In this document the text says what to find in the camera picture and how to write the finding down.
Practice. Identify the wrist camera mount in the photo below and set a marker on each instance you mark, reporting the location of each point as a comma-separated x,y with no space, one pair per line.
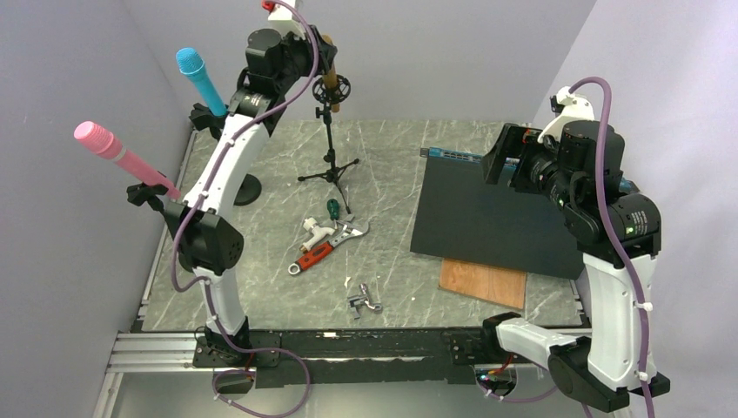
283,20
568,107

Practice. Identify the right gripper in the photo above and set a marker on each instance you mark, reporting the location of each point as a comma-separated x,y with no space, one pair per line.
512,142

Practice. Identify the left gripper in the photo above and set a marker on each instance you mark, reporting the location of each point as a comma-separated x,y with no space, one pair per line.
327,53

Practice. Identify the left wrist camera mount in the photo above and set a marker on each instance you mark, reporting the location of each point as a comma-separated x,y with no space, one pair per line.
283,20

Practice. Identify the green handle screwdriver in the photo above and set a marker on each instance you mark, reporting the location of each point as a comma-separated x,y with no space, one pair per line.
333,208

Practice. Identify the small metal clamp part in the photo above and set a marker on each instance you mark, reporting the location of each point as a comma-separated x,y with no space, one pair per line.
363,299

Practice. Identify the black network switch box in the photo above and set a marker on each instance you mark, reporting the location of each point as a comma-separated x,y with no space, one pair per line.
461,217

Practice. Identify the white plastic faucet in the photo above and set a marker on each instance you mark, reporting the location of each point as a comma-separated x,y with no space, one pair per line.
317,233

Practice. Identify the gold microphone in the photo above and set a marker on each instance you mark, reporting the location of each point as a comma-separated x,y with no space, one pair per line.
331,84

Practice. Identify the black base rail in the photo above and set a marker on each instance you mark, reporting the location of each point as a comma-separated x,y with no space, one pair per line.
357,356

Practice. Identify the blue microphone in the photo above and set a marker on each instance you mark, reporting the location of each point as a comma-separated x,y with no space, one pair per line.
192,66

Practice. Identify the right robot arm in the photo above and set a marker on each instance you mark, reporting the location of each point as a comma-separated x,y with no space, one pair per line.
618,233

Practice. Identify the pink microphone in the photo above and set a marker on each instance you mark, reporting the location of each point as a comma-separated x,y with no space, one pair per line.
106,145

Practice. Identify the pink mic round-base stand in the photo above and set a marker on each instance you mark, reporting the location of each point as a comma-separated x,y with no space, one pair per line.
141,194

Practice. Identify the wooden board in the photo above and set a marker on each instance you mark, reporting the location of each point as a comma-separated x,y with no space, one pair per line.
497,285

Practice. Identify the black tripod mic stand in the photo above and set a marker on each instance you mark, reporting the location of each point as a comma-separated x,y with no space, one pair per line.
335,172

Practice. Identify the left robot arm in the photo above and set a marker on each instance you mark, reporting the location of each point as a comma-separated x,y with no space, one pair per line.
206,246

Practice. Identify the blue mic round-base stand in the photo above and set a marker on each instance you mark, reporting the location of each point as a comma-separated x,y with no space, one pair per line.
202,118

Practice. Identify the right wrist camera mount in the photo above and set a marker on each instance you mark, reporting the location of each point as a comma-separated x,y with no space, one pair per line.
568,107

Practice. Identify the red handle adjustable wrench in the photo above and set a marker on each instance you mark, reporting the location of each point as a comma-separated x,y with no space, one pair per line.
345,229

